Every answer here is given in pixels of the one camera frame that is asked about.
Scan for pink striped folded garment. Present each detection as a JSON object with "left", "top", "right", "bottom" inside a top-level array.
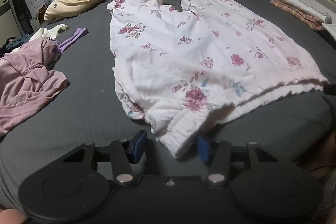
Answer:
[{"left": 269, "top": 0, "right": 324, "bottom": 30}]

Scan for dark teal garment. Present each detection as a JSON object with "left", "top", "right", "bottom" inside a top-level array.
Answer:
[{"left": 0, "top": 35, "right": 30, "bottom": 58}]

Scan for white folded towel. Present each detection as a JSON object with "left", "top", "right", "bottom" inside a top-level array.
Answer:
[{"left": 322, "top": 21, "right": 336, "bottom": 39}]

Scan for pink floral pajama pants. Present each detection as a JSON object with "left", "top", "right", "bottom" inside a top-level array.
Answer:
[{"left": 106, "top": 0, "right": 330, "bottom": 159}]

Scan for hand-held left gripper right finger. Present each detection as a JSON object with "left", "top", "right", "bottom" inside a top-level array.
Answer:
[{"left": 198, "top": 134, "right": 280, "bottom": 185}]

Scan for tall black bag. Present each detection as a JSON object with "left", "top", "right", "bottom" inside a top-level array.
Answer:
[{"left": 12, "top": 0, "right": 34, "bottom": 35}]

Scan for pink ribbed garment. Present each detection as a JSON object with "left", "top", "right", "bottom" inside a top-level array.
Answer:
[{"left": 0, "top": 36, "right": 69, "bottom": 135}]

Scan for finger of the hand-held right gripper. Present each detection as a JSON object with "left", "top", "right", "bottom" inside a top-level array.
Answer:
[{"left": 323, "top": 83, "right": 336, "bottom": 96}]

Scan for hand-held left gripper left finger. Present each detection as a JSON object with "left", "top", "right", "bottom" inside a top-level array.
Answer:
[{"left": 62, "top": 130, "right": 147, "bottom": 185}]

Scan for purple ribbed garment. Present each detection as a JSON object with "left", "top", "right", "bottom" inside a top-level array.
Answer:
[{"left": 51, "top": 28, "right": 89, "bottom": 52}]

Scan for person's left leg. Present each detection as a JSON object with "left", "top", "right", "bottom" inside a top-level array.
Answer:
[{"left": 0, "top": 209, "right": 28, "bottom": 224}]

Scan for cream white garment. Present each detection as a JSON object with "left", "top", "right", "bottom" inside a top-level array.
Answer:
[{"left": 29, "top": 25, "right": 68, "bottom": 42}]

